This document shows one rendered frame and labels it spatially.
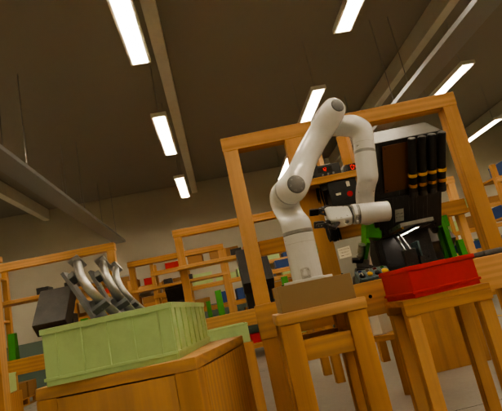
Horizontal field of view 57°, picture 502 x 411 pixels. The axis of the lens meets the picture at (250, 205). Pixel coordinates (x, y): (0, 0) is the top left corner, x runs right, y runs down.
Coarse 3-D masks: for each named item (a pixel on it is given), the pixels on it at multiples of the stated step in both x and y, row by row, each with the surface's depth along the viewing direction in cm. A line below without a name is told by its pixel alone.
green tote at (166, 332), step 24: (120, 312) 140; (144, 312) 139; (168, 312) 139; (192, 312) 171; (48, 336) 140; (72, 336) 140; (96, 336) 139; (120, 336) 139; (144, 336) 138; (168, 336) 138; (192, 336) 162; (48, 360) 139; (72, 360) 138; (96, 360) 138; (120, 360) 137; (144, 360) 136; (168, 360) 136; (48, 384) 137
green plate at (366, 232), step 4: (372, 224) 234; (364, 228) 236; (368, 228) 234; (372, 228) 234; (376, 228) 234; (364, 232) 236; (368, 232) 233; (372, 232) 233; (376, 232) 233; (380, 232) 233; (364, 236) 235; (368, 236) 233; (372, 236) 233; (376, 236) 233; (380, 236) 233; (364, 240) 235; (372, 240) 240; (376, 240) 240
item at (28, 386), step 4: (28, 380) 970; (32, 380) 959; (20, 384) 901; (24, 384) 919; (28, 384) 931; (32, 384) 955; (36, 384) 981; (20, 388) 898; (24, 388) 916; (28, 388) 929; (32, 388) 951; (36, 388) 976; (24, 392) 912; (28, 392) 927; (32, 392) 946; (24, 396) 909; (28, 396) 925; (24, 400) 917; (28, 400) 917; (32, 400) 961; (36, 400) 959; (24, 404) 909; (28, 404) 914
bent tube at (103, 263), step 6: (102, 258) 175; (96, 264) 176; (102, 264) 173; (108, 264) 178; (102, 270) 170; (108, 270) 171; (102, 276) 169; (108, 276) 168; (108, 282) 167; (108, 288) 167; (114, 288) 167; (114, 294) 167; (120, 294) 168; (132, 306) 174
